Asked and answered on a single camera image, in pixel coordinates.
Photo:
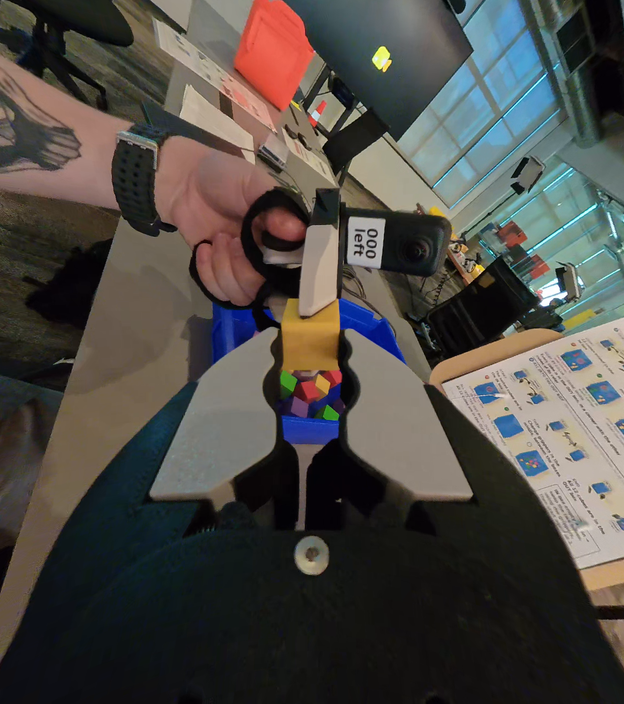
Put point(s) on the studio light panel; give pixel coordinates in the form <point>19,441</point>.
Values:
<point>570,280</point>
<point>527,175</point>

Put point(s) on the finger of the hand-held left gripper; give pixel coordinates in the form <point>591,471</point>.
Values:
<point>320,264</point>

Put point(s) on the white sheet with red print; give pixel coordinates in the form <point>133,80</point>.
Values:
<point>309,154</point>

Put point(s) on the black backpack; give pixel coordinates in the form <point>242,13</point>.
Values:
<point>70,286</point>

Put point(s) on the blue plastic bin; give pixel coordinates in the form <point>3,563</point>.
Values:
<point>224,330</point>

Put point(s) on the yellow wooden cube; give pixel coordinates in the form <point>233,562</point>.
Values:
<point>309,346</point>

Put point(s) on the black wrist watch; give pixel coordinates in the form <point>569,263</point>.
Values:
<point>133,181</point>

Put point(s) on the white paper sheet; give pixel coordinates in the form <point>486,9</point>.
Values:
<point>213,118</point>

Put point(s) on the person's left forearm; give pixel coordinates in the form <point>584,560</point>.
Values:
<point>42,110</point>

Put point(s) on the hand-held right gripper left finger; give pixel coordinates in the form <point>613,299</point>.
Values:
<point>218,434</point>

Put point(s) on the red storage bins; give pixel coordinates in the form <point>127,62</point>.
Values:
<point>521,250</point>

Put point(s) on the pile of coloured wooden cubes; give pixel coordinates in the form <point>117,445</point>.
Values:
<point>306,393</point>

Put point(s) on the black monitor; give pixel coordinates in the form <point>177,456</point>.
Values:
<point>400,66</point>

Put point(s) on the pink printed paper sheet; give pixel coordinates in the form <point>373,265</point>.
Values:
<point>218,82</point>

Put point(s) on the instruction sheet on wooden board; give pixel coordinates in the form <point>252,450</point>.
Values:
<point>471,352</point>

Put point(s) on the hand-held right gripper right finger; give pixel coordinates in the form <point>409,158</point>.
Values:
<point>405,434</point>

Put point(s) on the orange traffic cone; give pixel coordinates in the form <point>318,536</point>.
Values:
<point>317,113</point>

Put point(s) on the yellow sticker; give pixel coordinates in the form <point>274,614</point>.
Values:
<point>382,59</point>

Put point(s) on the clear plastic case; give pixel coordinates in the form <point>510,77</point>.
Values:
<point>273,153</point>

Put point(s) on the wooden table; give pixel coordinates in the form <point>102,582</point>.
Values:
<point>463,258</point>

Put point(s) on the person's left hand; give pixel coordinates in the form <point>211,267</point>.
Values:
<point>207,187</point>

